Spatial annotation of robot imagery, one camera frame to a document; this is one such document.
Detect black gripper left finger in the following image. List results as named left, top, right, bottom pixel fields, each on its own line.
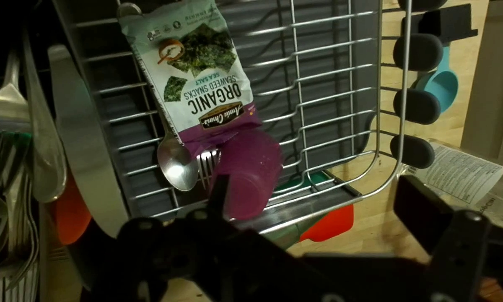
left=206, top=172, right=232, bottom=224

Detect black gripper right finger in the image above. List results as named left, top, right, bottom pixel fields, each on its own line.
left=393, top=174, right=491, bottom=281

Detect purple plastic cup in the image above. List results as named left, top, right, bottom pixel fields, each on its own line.
left=183, top=119, right=284, bottom=221

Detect silver fork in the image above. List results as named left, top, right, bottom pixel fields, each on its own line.
left=195, top=147, right=225, bottom=191
left=0, top=48, right=32, bottom=132

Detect silver spoon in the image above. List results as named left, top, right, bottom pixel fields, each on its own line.
left=156, top=130, right=201, bottom=193

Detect white printed paper sheet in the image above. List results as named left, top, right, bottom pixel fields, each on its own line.
left=413, top=141, right=503, bottom=208

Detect organic seaweed snack packet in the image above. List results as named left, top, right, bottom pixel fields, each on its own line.
left=118, top=0, right=265, bottom=156

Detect wide blade silver knife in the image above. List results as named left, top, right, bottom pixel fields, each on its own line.
left=47, top=43, right=131, bottom=240

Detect grey dish rack drip tray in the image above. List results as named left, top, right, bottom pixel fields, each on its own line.
left=66, top=0, right=384, bottom=233

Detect blue measuring scoop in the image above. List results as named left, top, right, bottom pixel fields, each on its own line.
left=409, top=43, right=460, bottom=114

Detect small black plastic block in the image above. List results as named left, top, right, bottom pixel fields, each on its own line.
left=418, top=3, right=480, bottom=43

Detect black utensil caddy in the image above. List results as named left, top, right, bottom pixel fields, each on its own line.
left=0, top=0, right=131, bottom=302

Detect metal wire dish rack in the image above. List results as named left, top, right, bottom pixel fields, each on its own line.
left=52, top=0, right=450, bottom=236

